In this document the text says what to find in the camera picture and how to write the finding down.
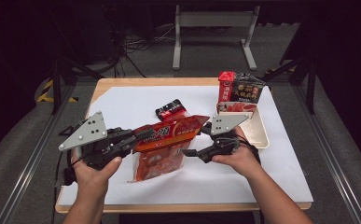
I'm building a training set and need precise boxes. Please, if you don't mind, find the aluminium rail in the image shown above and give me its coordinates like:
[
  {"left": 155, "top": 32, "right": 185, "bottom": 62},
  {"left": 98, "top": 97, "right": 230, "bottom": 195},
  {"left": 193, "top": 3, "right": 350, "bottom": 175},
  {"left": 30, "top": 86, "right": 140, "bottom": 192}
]
[
  {"left": 0, "top": 83, "right": 76, "bottom": 224},
  {"left": 292, "top": 83, "right": 361, "bottom": 224}
]

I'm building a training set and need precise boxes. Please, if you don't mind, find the right hand-held gripper black cable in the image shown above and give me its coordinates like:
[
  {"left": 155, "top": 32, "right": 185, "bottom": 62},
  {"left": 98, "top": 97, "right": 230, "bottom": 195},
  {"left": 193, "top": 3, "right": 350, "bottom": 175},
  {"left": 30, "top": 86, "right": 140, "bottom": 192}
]
[{"left": 238, "top": 138, "right": 262, "bottom": 166}]

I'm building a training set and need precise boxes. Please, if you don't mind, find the white table sheet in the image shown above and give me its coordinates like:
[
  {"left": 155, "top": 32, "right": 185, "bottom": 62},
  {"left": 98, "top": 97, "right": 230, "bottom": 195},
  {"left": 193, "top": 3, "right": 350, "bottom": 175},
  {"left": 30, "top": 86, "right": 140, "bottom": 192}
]
[{"left": 57, "top": 85, "right": 314, "bottom": 206}]

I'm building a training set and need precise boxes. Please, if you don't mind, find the large red black seasoning packet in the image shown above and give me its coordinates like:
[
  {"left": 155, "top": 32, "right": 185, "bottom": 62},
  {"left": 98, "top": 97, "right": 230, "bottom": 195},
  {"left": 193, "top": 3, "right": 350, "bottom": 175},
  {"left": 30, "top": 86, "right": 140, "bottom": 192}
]
[{"left": 216, "top": 71, "right": 267, "bottom": 114}]

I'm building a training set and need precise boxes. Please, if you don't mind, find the person's right hand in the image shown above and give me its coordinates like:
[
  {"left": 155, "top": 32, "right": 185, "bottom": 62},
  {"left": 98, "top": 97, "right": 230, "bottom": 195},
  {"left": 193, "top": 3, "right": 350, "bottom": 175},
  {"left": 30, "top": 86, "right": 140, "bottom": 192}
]
[{"left": 212, "top": 125, "right": 262, "bottom": 180}]

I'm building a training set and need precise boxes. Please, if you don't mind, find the person's left hand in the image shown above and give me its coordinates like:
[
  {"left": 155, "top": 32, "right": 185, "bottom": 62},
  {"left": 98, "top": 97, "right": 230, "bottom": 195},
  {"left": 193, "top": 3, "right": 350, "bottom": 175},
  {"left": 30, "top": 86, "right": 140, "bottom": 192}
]
[{"left": 70, "top": 151, "right": 123, "bottom": 200}]

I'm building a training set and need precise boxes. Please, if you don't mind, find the hand-held gripper black cable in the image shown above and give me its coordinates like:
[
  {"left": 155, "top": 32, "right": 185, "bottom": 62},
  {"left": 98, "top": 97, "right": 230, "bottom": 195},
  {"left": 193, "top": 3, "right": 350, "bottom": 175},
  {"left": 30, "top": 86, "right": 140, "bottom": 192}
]
[
  {"left": 52, "top": 125, "right": 83, "bottom": 189},
  {"left": 238, "top": 138, "right": 262, "bottom": 166}
]

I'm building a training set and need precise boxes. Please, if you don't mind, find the white metal stand frame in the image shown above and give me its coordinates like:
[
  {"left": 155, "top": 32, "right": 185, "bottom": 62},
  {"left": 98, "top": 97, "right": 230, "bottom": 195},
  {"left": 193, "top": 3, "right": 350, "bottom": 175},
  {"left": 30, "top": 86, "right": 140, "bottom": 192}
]
[{"left": 172, "top": 4, "right": 261, "bottom": 71}]

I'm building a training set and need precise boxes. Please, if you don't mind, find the small red black seasoning packet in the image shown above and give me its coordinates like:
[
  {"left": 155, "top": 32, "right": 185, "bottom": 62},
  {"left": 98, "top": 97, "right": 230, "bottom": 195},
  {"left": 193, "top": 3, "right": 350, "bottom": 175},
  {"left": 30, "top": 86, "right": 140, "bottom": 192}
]
[{"left": 155, "top": 98, "right": 188, "bottom": 122}]

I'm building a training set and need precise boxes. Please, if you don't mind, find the yellow black floor tape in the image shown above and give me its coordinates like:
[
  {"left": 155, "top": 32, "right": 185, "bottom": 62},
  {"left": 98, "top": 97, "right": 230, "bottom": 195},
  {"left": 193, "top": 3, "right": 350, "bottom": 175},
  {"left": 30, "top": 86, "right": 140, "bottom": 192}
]
[{"left": 36, "top": 78, "right": 78, "bottom": 104}]

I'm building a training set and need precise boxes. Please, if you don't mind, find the cream plastic container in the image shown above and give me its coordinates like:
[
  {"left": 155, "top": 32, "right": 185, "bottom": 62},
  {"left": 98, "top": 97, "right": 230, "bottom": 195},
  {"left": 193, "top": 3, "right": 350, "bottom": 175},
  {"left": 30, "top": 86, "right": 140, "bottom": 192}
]
[{"left": 215, "top": 101, "right": 271, "bottom": 150}]

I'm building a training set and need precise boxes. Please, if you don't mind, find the orange clear seasoning packet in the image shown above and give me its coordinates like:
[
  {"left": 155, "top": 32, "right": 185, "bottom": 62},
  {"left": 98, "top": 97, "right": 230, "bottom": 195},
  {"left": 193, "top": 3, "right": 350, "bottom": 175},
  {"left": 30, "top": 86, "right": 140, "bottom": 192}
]
[{"left": 128, "top": 114, "right": 211, "bottom": 183}]

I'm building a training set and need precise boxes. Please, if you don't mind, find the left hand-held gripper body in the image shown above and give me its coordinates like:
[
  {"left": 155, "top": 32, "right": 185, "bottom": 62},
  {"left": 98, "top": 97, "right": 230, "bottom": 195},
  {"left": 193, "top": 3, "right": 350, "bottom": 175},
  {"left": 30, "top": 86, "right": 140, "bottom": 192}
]
[{"left": 58, "top": 110, "right": 136, "bottom": 172}]

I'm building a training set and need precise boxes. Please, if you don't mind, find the black metal stand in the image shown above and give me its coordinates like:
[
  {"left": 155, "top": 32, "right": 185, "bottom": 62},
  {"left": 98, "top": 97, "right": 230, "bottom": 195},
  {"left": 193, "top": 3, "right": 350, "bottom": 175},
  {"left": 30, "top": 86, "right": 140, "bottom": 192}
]
[
  {"left": 48, "top": 52, "right": 105, "bottom": 116},
  {"left": 262, "top": 54, "right": 318, "bottom": 116}
]

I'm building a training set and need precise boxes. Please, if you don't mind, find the tangle of black floor cables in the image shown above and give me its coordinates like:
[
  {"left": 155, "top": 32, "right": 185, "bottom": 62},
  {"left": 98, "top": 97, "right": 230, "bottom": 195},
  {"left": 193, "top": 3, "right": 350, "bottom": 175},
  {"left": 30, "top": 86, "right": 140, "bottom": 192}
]
[{"left": 104, "top": 6, "right": 177, "bottom": 78}]

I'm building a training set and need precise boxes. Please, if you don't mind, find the left hand-held gripper black cable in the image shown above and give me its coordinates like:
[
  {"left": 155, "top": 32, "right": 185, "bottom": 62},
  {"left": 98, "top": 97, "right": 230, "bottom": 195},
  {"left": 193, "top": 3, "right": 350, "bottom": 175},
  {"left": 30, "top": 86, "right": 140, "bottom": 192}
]
[{"left": 52, "top": 125, "right": 83, "bottom": 189}]

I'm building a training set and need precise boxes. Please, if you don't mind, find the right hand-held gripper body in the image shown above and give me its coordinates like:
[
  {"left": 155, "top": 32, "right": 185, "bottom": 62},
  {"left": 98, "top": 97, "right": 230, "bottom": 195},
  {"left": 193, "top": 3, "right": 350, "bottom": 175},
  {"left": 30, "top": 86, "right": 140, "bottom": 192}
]
[{"left": 201, "top": 113, "right": 251, "bottom": 163}]

